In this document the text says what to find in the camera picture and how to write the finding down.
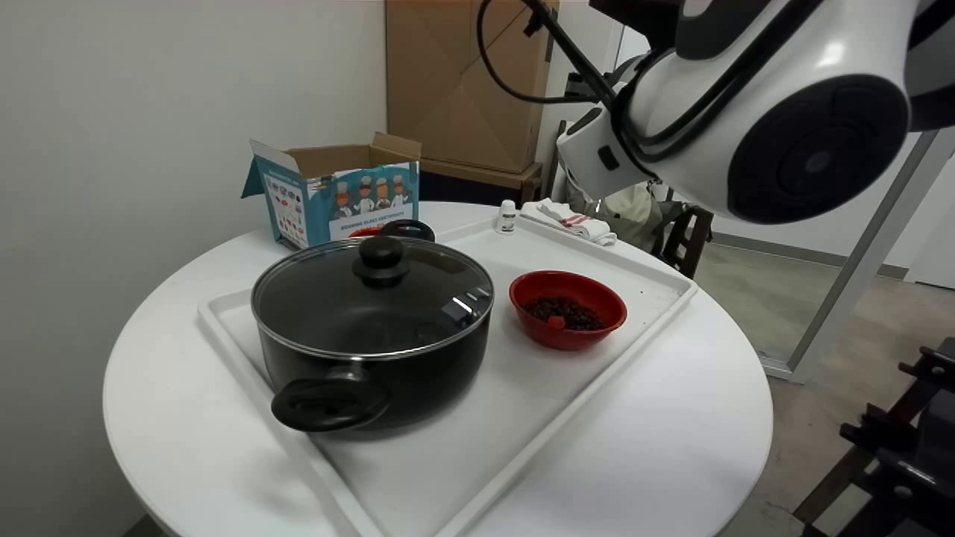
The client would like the small white bottle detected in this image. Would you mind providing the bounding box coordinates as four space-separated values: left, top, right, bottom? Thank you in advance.
500 198 521 233

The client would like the white red striped cloth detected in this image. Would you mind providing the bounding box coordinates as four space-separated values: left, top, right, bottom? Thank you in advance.
522 195 616 243

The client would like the black cooking pot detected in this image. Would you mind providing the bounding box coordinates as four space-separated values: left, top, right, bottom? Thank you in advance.
258 221 494 434

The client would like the black camera cable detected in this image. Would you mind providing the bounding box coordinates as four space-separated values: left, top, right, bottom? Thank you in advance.
474 0 659 106

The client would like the red plastic bowl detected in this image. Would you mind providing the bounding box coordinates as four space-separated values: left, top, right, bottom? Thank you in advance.
507 270 628 352

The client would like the black metal clamp mount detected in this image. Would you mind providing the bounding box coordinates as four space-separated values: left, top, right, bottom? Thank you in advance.
794 337 955 537

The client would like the large brown cardboard box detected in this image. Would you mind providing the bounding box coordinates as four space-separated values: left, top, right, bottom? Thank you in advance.
385 0 549 189

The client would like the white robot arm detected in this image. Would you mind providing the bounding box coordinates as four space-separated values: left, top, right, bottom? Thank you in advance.
559 0 955 222

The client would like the black glass pot lid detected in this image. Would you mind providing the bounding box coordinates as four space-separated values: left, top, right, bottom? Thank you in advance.
252 236 497 361

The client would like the blue printed cardboard box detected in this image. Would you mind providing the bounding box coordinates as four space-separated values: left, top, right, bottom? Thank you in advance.
243 131 422 246

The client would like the grey bag with cap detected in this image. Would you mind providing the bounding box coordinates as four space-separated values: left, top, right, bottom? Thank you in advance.
565 178 664 246

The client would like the white round table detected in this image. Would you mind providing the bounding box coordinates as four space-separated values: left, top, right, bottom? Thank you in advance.
103 198 773 537

